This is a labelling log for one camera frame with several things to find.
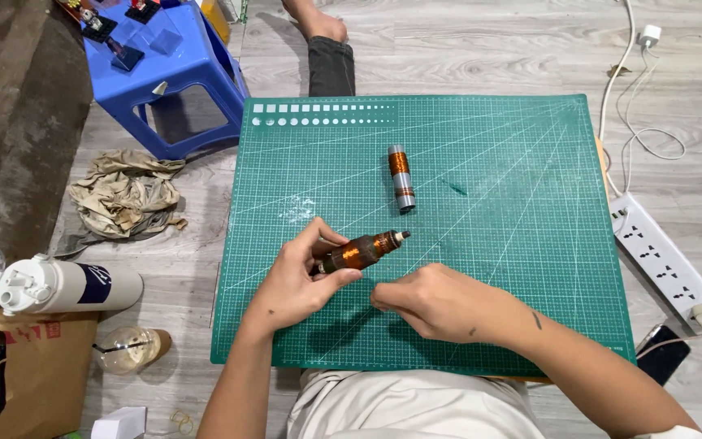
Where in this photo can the person's right hand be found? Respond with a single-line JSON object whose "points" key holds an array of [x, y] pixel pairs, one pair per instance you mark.
{"points": [[454, 305]]}

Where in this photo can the person's left hand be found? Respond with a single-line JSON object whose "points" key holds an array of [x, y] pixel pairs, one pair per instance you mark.
{"points": [[287, 286]]}

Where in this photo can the person's right fingers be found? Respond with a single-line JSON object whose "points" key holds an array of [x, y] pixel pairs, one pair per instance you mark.
{"points": [[387, 299]]}

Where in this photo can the brown tube with copper coil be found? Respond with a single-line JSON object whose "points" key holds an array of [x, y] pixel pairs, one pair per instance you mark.
{"points": [[360, 251]]}

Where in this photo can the grey tube with copper coils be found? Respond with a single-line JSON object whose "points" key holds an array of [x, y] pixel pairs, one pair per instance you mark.
{"points": [[401, 178]]}

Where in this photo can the green cutting mat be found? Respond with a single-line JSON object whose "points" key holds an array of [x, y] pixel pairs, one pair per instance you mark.
{"points": [[497, 231]]}

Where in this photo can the yellow rubber band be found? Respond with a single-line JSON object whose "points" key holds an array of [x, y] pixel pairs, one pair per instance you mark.
{"points": [[183, 420]]}

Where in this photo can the wooden board under mat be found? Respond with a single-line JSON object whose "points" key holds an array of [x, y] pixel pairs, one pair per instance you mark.
{"points": [[602, 164]]}

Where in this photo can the clear plastic cup with straw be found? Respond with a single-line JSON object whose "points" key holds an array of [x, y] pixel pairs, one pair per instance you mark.
{"points": [[128, 349]]}

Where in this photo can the white power strip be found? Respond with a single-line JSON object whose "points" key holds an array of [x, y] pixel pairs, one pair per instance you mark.
{"points": [[662, 262]]}

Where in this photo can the crumpled beige cloth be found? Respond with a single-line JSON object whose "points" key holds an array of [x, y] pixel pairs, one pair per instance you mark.
{"points": [[125, 195]]}

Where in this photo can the black phone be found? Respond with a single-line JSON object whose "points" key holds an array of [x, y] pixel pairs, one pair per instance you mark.
{"points": [[665, 357]]}

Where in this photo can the small white box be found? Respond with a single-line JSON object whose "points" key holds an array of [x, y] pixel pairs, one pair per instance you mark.
{"points": [[120, 424]]}

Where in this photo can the blue plastic stool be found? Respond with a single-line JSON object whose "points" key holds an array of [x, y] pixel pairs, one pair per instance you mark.
{"points": [[174, 67]]}

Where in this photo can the white insulated bottle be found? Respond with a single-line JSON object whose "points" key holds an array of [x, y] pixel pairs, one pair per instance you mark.
{"points": [[64, 285]]}

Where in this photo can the yellow container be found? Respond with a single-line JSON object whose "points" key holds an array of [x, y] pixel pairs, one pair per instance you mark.
{"points": [[216, 17]]}

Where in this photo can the clear acrylic block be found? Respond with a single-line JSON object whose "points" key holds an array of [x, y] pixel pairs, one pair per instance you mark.
{"points": [[165, 41]]}

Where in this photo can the brown paper bag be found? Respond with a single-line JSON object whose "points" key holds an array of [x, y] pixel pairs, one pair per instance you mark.
{"points": [[34, 372]]}

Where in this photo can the white charger adapter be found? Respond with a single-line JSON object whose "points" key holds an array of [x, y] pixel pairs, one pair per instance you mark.
{"points": [[650, 35]]}

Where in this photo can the brown rug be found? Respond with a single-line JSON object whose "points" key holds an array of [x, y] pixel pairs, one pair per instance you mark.
{"points": [[16, 122]]}

